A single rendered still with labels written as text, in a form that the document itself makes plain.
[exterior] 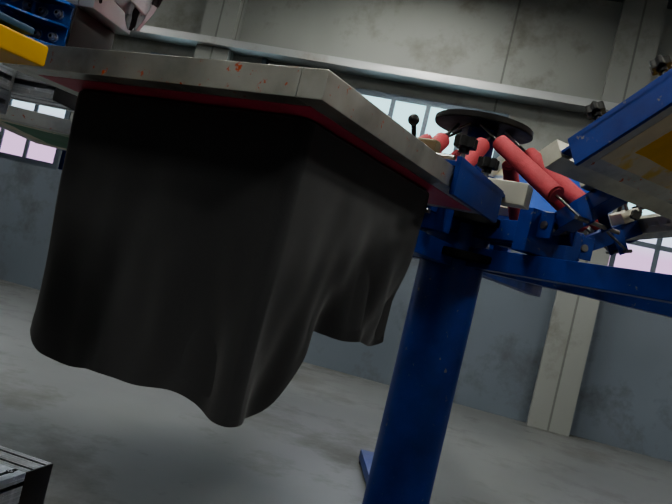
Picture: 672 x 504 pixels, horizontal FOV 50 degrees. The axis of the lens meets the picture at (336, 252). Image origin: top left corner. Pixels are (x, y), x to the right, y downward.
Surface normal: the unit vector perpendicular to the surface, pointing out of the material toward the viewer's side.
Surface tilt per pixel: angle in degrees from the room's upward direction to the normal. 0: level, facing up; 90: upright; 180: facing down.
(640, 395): 90
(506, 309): 90
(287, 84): 90
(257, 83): 90
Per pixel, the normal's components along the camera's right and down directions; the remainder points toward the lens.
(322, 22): -0.22, -0.08
